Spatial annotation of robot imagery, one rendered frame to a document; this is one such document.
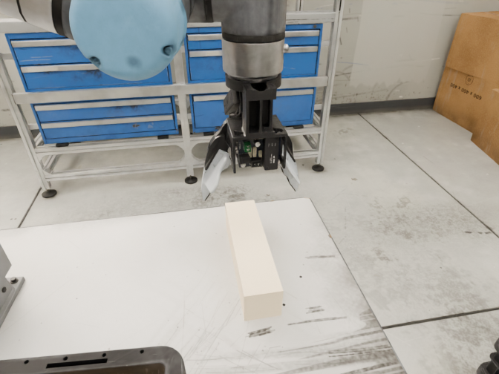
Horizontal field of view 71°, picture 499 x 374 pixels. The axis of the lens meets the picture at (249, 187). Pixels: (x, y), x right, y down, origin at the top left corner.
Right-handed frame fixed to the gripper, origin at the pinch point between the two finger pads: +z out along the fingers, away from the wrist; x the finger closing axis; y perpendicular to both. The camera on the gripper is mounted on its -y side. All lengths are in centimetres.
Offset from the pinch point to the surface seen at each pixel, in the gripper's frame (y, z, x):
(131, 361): 29.7, -6.7, -14.7
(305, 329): 15.1, 16.3, 6.1
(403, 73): -226, 55, 174
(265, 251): 3.1, 10.4, 2.2
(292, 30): -142, 2, 48
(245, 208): -9.6, 10.4, 0.8
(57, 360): 28.7, -6.8, -20.3
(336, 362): 21.0, 16.3, 8.8
